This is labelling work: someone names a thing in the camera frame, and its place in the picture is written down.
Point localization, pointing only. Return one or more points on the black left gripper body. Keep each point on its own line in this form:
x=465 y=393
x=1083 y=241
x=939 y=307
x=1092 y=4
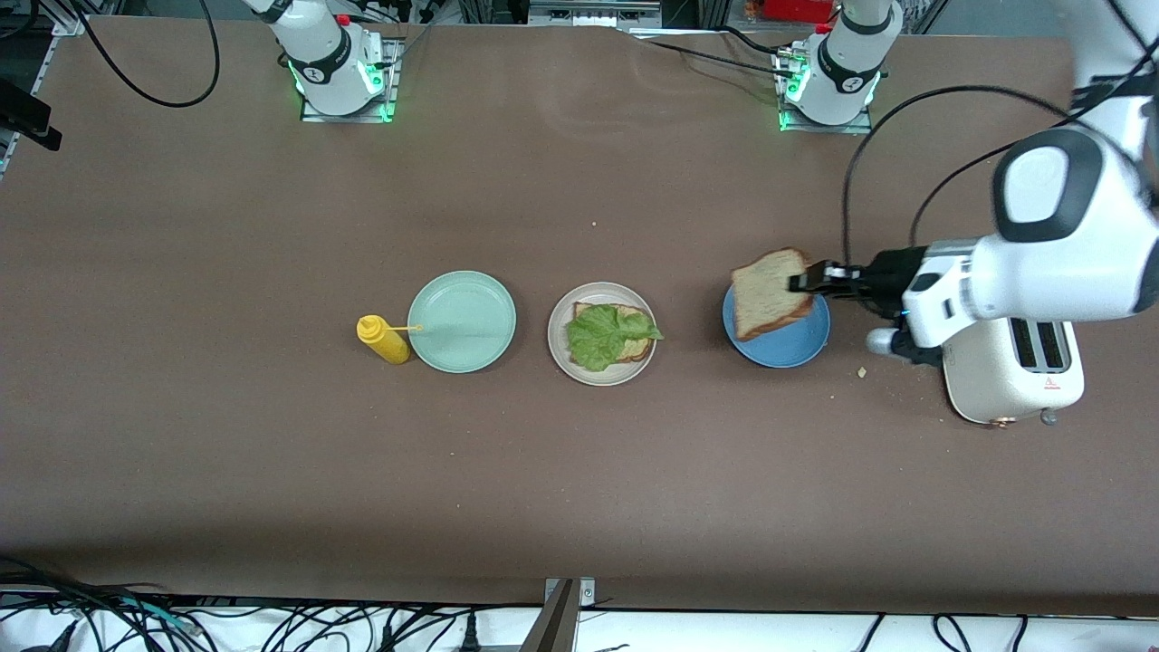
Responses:
x=887 y=278

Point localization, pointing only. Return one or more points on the dark crust bread slice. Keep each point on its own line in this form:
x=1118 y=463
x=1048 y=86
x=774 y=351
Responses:
x=765 y=294

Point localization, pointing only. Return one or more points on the light crust bread slice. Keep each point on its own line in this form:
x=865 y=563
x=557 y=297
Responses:
x=638 y=351

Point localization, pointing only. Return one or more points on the green lettuce leaf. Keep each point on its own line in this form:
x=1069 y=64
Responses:
x=602 y=337

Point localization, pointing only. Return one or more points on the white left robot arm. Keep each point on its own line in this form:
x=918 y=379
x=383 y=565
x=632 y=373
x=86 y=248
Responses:
x=1059 y=235

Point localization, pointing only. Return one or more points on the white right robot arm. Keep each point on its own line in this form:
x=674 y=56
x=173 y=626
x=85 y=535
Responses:
x=326 y=54

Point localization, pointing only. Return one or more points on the blue plate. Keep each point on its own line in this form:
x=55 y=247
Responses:
x=788 y=349

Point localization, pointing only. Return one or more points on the beige plate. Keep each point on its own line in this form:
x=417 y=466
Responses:
x=602 y=378

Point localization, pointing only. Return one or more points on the mint green plate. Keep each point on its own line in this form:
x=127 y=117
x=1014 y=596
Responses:
x=462 y=321

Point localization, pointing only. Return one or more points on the white toaster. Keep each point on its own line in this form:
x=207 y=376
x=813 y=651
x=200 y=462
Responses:
x=1005 y=389

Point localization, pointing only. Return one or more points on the red box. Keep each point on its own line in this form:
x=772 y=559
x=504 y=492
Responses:
x=797 y=9

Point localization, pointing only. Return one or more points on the yellow mustard bottle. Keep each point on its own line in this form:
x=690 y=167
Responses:
x=387 y=342

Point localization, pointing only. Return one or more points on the black power plug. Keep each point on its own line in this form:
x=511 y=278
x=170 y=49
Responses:
x=470 y=638

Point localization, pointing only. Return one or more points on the aluminium table rail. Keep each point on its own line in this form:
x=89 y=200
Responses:
x=41 y=68

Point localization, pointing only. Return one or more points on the aluminium frame bar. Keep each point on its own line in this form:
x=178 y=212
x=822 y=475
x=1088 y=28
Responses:
x=593 y=11

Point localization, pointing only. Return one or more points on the metal table edge bracket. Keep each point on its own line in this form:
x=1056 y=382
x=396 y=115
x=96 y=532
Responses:
x=566 y=625

